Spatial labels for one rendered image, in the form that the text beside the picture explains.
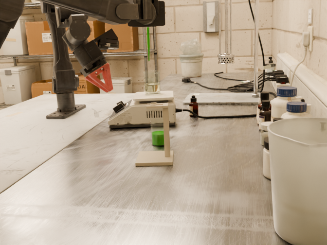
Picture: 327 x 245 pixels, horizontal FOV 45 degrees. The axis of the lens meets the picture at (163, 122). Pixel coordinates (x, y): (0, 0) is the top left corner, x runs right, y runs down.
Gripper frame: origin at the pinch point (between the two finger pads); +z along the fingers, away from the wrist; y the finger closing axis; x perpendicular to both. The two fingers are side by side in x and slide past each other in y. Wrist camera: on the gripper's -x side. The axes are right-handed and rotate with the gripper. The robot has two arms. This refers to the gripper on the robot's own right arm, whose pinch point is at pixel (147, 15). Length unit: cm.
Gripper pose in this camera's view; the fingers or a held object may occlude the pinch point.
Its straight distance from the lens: 119.2
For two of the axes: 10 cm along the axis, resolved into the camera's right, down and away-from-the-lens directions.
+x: 0.2, 9.7, 2.3
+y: -10.0, 0.2, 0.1
